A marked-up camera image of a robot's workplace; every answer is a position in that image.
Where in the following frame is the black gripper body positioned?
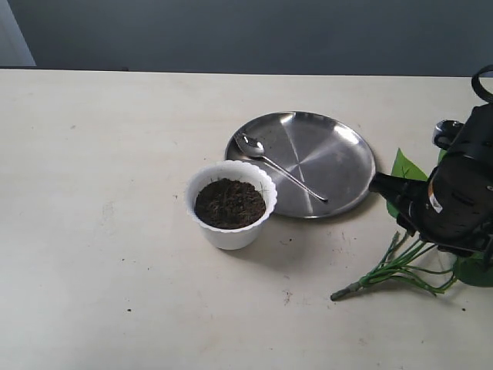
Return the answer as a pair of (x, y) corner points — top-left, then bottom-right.
(396, 148), (492, 257)

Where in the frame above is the artificial red anthurium plant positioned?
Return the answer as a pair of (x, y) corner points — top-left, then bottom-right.
(330, 151), (492, 301)

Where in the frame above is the small metal spoon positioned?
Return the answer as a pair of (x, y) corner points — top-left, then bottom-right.
(233, 133), (328, 204)

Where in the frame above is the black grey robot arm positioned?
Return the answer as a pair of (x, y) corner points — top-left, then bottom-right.
(369, 104), (492, 252)

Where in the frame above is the white scalloped plastic pot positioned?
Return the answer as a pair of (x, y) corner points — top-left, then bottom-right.
(184, 160), (277, 251)

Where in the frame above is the dark brown potting soil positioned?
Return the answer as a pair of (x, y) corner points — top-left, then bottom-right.
(194, 178), (267, 230)

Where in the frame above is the round stainless steel plate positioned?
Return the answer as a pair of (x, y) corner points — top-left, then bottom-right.
(239, 111), (376, 219)

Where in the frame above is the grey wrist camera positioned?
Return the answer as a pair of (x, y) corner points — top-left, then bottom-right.
(432, 119), (464, 150)

